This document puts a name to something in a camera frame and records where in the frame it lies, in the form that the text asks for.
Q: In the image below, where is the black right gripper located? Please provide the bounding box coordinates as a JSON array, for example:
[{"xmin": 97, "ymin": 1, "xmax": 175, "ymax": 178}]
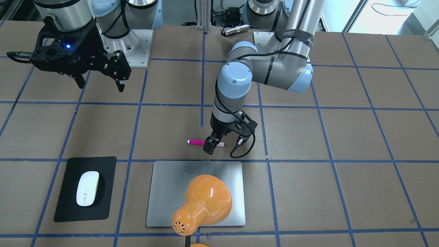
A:
[{"xmin": 51, "ymin": 21, "xmax": 132, "ymax": 92}]

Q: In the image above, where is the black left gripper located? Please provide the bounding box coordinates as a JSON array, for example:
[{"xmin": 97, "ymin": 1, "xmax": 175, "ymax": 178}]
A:
[{"xmin": 203, "ymin": 118, "xmax": 236, "ymax": 155}]

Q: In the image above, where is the pink marker pen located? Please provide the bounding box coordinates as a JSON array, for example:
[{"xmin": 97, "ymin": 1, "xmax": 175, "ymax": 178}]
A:
[{"xmin": 188, "ymin": 139, "xmax": 225, "ymax": 147}]

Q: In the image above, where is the white computer mouse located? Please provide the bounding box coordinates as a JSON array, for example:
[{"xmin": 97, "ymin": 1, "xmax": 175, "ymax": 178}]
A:
[{"xmin": 76, "ymin": 171, "xmax": 100, "ymax": 207}]

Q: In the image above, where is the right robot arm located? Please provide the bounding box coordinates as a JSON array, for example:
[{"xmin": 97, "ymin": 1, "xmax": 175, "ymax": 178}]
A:
[{"xmin": 29, "ymin": 0, "xmax": 163, "ymax": 92}]

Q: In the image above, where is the black mousepad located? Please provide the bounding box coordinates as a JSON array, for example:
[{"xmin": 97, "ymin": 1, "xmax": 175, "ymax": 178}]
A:
[{"xmin": 54, "ymin": 156, "xmax": 117, "ymax": 222}]

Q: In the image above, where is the silver laptop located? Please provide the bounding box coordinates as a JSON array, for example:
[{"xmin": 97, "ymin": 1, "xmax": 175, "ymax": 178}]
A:
[{"xmin": 146, "ymin": 161, "xmax": 246, "ymax": 234}]

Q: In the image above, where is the orange desk lamp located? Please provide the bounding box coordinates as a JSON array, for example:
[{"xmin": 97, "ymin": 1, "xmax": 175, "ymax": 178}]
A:
[{"xmin": 171, "ymin": 175, "xmax": 233, "ymax": 247}]

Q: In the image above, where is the silver metal connector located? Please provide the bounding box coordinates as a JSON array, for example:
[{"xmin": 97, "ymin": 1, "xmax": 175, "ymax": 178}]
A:
[{"xmin": 224, "ymin": 24, "xmax": 250, "ymax": 37}]

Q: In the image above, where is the black electronics box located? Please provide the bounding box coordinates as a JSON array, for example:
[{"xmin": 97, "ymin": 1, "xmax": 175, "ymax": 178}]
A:
[{"xmin": 225, "ymin": 7, "xmax": 240, "ymax": 26}]

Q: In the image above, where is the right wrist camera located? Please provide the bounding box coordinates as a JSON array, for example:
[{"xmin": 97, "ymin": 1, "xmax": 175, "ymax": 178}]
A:
[{"xmin": 6, "ymin": 13, "xmax": 78, "ymax": 77}]

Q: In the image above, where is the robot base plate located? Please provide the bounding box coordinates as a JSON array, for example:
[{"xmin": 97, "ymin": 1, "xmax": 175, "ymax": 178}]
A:
[{"xmin": 101, "ymin": 30, "xmax": 154, "ymax": 69}]

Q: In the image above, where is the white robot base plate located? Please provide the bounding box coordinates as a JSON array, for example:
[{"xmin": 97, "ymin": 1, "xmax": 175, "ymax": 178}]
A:
[{"xmin": 253, "ymin": 31, "xmax": 312, "ymax": 73}]

